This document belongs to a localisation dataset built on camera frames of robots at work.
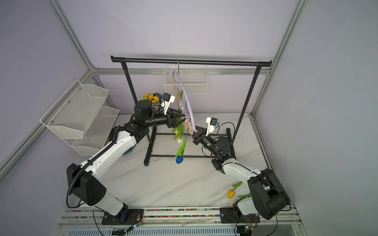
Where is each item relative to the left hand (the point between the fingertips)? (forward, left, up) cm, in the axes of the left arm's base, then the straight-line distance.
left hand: (184, 116), depth 69 cm
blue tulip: (-11, +3, -19) cm, 22 cm away
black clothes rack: (+2, +26, -36) cm, 44 cm away
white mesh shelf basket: (+6, +57, -7) cm, 58 cm away
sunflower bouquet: (+27, +22, -11) cm, 36 cm away
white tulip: (+2, +4, -13) cm, 13 cm away
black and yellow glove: (+3, +43, -17) cm, 46 cm away
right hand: (-2, -2, -6) cm, 7 cm away
